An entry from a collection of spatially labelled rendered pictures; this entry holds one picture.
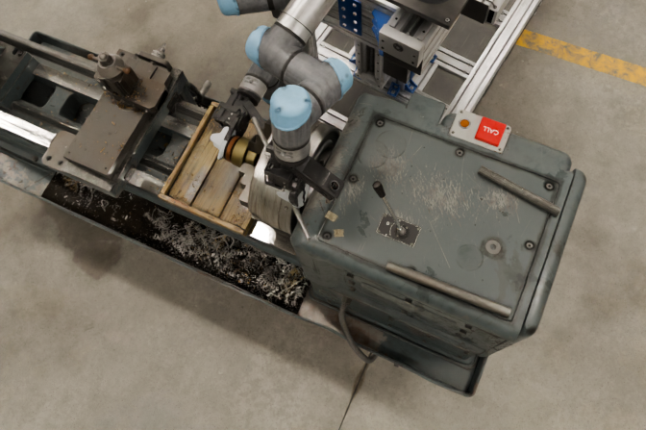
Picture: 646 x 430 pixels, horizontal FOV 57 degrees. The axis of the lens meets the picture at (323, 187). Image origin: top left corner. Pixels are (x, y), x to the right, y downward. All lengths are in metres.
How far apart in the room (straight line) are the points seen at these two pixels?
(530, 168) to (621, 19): 2.02
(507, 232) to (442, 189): 0.17
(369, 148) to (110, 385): 1.75
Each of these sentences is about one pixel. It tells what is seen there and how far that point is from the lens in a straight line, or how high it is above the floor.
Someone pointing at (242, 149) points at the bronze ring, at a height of 1.12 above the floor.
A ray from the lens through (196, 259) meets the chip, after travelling 2.16.
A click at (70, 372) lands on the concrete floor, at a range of 2.88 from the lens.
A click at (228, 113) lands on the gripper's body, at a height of 1.11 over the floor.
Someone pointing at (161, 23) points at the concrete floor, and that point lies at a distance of 3.38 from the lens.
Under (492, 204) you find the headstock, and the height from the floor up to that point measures 1.25.
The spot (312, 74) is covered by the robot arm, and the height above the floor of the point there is 1.60.
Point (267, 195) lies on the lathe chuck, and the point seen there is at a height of 1.19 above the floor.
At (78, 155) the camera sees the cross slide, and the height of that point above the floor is 0.97.
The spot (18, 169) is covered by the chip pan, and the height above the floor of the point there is 0.54.
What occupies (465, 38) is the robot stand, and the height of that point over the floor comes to 0.21.
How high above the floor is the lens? 2.57
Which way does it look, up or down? 69 degrees down
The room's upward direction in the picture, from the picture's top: 12 degrees counter-clockwise
